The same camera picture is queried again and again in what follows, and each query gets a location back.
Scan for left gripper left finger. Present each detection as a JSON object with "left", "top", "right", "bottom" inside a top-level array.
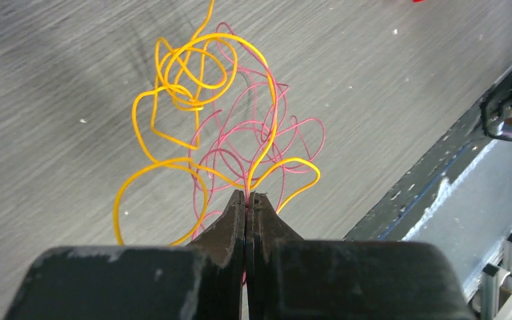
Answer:
[{"left": 5, "top": 190, "right": 245, "bottom": 319}]

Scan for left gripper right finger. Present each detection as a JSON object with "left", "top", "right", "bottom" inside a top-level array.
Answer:
[{"left": 246, "top": 193, "right": 474, "bottom": 319}]

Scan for pink cable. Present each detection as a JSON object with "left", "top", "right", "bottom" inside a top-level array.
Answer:
[{"left": 187, "top": 22, "right": 326, "bottom": 241}]

